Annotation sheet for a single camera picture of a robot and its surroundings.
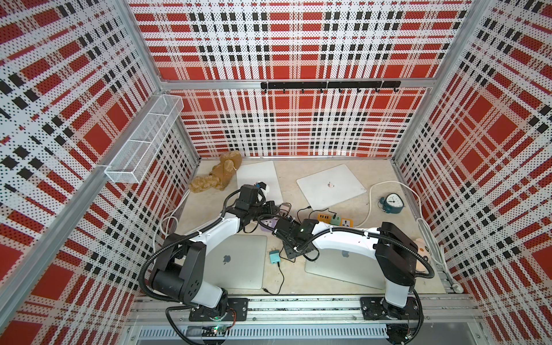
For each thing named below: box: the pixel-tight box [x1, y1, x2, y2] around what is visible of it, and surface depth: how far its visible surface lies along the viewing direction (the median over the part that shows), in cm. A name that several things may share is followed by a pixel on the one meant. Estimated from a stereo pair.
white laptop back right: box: [296, 163, 367, 211], surface depth 112 cm
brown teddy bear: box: [189, 150, 243, 194], surface depth 103 cm
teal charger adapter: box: [268, 249, 282, 265], surface depth 85 cm
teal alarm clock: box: [379, 192, 405, 215], surface depth 100 cm
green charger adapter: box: [329, 215, 341, 226], surface depth 90 cm
